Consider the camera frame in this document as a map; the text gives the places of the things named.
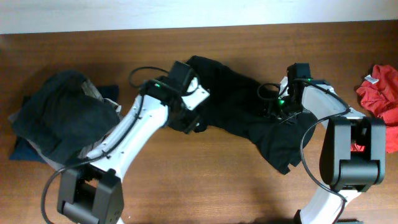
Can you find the navy folded garment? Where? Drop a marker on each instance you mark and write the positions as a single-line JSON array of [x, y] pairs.
[[23, 151]]

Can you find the red garment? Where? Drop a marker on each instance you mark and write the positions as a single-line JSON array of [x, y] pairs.
[[378, 94]]

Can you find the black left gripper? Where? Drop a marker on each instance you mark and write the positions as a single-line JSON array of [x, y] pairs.
[[188, 122]]

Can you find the black polo shirt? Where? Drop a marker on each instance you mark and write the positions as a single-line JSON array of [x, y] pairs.
[[236, 105]]

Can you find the dark folded garment on pile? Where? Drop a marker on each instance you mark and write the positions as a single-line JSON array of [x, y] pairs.
[[61, 119]]

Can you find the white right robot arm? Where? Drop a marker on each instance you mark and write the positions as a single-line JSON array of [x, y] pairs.
[[353, 153]]

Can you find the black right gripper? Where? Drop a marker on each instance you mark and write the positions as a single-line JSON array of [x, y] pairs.
[[288, 119]]

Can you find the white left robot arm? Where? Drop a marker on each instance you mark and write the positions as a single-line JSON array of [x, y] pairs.
[[92, 190]]

